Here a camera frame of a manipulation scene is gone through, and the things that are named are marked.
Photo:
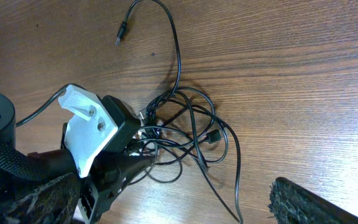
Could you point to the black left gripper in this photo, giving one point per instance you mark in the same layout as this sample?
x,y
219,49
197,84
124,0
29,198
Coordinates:
x,y
108,174

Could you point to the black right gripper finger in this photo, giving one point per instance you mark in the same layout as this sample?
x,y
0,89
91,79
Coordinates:
x,y
291,203

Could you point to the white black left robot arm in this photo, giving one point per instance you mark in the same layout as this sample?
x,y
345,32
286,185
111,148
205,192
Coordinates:
x,y
40,187

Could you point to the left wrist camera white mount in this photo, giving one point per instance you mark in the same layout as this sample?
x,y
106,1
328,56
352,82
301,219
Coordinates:
x,y
98,124

